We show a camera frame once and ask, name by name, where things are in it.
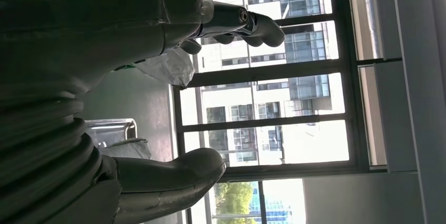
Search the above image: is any tall grey red-print mailer package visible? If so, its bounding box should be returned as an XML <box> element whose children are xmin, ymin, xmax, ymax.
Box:
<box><xmin>134</xmin><ymin>47</ymin><xmax>196</xmax><ymax>90</ymax></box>

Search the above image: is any dark window frame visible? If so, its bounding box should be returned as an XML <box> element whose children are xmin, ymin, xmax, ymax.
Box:
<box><xmin>166</xmin><ymin>0</ymin><xmax>388</xmax><ymax>224</ymax></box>

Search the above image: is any white scale with steel tray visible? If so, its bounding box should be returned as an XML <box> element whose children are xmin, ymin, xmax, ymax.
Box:
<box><xmin>84</xmin><ymin>118</ymin><xmax>139</xmax><ymax>149</ymax></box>

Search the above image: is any dark green table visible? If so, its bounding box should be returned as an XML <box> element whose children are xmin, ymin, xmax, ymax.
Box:
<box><xmin>74</xmin><ymin>68</ymin><xmax>179</xmax><ymax>224</ymax></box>

